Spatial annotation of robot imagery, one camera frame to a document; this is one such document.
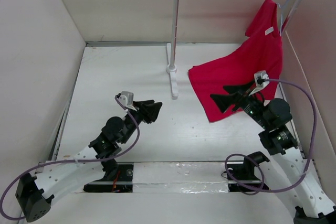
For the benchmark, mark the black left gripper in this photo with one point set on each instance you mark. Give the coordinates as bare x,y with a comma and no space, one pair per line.
148,109

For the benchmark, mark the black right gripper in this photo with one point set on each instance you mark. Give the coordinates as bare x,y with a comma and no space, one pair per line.
224,100

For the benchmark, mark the red t shirt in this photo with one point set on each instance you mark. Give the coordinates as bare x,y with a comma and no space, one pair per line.
261,51

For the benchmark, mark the blue wire hanger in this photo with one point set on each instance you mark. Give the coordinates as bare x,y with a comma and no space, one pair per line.
284,8

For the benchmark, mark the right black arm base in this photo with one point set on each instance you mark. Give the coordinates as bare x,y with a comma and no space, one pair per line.
249,177

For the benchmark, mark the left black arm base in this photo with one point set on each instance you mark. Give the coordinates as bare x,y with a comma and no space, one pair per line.
120,181

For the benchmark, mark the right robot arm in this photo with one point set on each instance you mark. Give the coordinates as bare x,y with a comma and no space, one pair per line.
283,172

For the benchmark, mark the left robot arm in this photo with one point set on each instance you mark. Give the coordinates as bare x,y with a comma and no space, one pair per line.
36,194

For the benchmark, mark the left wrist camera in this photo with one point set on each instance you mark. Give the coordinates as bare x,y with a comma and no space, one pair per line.
125,99

